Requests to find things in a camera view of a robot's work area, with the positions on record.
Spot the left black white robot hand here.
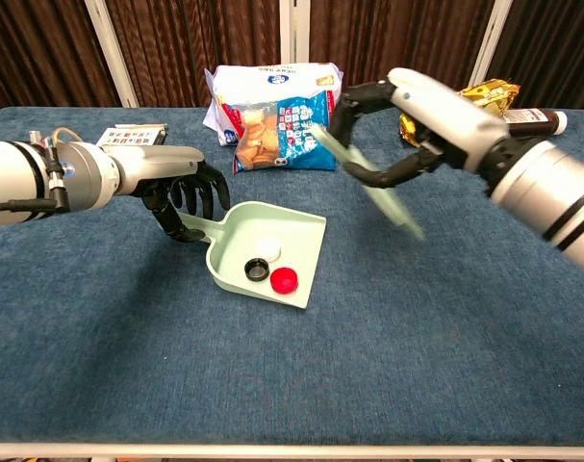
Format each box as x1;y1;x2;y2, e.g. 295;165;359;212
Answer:
103;144;231;244

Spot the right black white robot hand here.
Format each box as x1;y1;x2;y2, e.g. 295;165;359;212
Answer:
329;66;509;190

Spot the mint green hand brush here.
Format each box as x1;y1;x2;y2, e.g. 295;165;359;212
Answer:
310;123;426;242

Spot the white bottle cap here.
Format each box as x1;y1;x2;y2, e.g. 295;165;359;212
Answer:
254;237;282;262

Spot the black bottle cap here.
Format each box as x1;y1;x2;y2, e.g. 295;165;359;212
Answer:
243;257;271;283

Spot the mint green plastic dustpan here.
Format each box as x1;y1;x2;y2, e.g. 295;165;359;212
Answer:
178;200;328;312

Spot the red bottle cap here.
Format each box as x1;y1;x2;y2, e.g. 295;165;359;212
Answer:
269;267;300;295

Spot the brown sauce bottle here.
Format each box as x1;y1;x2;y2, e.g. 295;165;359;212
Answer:
505;108;570;139

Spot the picture card booklet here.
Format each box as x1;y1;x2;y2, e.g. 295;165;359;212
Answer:
95;123;168;148

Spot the yellow cracker package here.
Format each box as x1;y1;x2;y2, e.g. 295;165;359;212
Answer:
398;79;521;148

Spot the dark brown curtain panel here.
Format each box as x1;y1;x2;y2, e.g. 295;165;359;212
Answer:
309;0;495;108
103;0;282;108
486;0;584;115
0;0;122;121

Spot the blue clear cookie bag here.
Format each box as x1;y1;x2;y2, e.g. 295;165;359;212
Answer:
232;90;339;175

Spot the white snack bag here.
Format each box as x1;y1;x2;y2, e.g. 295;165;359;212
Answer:
202;62;344;147

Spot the blue felt table mat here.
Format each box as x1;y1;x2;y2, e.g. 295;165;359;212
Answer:
0;106;584;447

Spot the white partition post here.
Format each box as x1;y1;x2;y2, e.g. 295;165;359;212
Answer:
83;0;140;108
468;0;514;90
279;0;312;66

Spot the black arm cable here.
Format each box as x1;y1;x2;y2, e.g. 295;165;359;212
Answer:
0;143;71;217

